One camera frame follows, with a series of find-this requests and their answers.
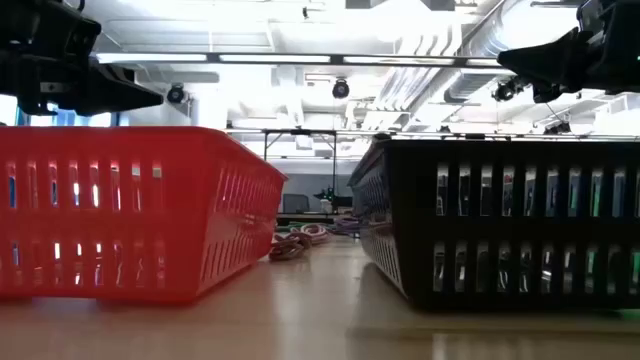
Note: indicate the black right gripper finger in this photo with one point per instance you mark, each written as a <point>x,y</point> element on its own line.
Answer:
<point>550,65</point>

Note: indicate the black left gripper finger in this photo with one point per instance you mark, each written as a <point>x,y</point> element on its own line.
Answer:
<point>120,95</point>

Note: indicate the black ceiling spotlight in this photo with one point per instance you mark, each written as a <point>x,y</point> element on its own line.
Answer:
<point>506,91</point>
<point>341,89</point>
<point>176,94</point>

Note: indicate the red plastic basket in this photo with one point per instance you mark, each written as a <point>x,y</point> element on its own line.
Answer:
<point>150,210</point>

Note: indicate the black plastic basket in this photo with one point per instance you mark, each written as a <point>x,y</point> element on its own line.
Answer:
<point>500,230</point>

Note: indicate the grey office chair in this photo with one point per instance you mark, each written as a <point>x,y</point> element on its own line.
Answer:
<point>296,204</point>

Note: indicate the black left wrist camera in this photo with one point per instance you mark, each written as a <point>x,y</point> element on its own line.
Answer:
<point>45,30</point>

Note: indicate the silver ventilation duct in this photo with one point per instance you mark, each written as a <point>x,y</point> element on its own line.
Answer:
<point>480,40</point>

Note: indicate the black metal frame stand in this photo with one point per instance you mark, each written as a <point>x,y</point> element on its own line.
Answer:
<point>300,132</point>

